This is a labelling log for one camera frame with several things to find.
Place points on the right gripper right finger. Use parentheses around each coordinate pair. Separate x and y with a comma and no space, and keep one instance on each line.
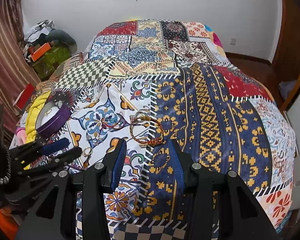
(181,163)

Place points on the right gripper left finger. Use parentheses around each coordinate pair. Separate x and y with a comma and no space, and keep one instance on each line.
(113,162)

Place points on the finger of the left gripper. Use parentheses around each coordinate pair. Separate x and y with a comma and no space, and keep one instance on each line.
(54,164)
(31,151)

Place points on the purple heart-shaped jewelry box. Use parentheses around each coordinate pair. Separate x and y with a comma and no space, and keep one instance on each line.
(51,118)

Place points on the pink plush item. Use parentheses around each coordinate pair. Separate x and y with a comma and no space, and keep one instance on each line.
(20,134)

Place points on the yellow fleece blanket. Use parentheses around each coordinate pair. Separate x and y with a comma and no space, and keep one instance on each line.
(34,110)

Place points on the red and white box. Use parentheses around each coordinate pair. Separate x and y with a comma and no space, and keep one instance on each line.
(24,97)

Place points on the striped brown curtain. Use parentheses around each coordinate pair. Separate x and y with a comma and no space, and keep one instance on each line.
(15,73)

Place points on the colourful patchwork bedspread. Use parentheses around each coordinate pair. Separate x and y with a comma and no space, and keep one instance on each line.
(157,78)

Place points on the green patterned covered stand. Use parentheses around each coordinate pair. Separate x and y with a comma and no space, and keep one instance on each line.
(46,65)

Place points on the orange shoe box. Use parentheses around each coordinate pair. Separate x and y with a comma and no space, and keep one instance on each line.
(40,51)

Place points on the pile of grey clothes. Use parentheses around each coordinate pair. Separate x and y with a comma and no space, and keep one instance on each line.
(45,32)

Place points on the wooden door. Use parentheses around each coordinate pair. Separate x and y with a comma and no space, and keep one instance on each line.
(286,62)

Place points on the white wall socket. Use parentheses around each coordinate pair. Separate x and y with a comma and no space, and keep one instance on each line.
(233,41)

